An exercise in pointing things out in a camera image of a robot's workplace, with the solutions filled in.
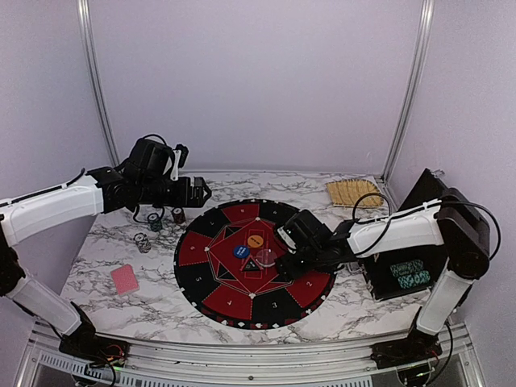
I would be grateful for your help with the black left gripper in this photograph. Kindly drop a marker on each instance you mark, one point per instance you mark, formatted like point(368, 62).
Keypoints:
point(183, 200)

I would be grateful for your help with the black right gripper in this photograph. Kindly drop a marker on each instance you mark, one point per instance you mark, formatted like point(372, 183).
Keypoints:
point(287, 269)

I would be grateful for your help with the red brown poker chip stack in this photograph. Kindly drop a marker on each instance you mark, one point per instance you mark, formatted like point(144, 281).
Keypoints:
point(178, 215)

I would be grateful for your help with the orange big blind button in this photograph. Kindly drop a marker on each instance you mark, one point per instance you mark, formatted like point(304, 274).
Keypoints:
point(255, 241)

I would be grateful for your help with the triangular all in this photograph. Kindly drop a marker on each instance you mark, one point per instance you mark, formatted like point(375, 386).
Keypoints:
point(250, 266)

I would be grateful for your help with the blue small blind button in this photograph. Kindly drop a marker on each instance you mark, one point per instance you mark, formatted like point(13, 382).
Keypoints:
point(241, 252)

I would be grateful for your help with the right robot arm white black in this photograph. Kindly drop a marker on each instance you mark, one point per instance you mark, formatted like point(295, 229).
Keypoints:
point(358, 238)

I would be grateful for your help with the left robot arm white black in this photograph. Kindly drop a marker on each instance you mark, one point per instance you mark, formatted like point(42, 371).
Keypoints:
point(149, 176)

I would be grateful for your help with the green poker chip stack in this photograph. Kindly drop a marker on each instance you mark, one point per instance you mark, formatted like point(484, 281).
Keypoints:
point(154, 222)

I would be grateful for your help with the yellow woven bamboo mat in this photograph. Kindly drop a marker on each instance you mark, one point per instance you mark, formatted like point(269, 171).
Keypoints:
point(349, 192)

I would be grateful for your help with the black poker set case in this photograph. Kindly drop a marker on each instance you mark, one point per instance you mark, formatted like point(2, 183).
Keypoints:
point(465, 252)

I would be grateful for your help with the round red black poker mat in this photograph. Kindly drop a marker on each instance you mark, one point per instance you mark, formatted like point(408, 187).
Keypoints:
point(224, 264)

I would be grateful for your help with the white black poker chip stack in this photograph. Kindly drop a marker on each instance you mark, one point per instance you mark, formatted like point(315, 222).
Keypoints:
point(142, 242)

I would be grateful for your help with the teal chip row upper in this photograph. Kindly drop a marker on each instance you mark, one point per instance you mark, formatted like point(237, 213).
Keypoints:
point(406, 268)

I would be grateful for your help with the teal chip row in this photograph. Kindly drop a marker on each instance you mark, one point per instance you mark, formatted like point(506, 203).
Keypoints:
point(406, 268)
point(413, 280)

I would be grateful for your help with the teal chip row lower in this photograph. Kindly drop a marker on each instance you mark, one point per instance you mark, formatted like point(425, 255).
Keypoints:
point(413, 280)

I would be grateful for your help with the red playing card deck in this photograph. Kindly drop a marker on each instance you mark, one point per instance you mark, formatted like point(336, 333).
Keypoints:
point(124, 279)

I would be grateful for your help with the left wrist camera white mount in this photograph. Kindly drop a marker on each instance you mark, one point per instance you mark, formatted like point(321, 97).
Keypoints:
point(178, 158)

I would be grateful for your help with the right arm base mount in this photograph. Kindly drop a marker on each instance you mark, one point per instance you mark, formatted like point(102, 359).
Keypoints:
point(403, 351)

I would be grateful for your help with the front aluminium rail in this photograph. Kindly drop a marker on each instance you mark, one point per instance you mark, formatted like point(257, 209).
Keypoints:
point(328, 363)

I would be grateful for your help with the right aluminium frame post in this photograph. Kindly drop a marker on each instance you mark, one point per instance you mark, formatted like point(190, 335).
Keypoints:
point(415, 76)

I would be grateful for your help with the aluminium frame post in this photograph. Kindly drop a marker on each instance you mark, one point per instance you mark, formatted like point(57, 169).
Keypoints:
point(87, 36)
point(415, 76)

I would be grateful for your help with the left aluminium frame post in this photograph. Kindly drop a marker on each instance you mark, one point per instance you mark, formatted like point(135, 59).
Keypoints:
point(87, 36)

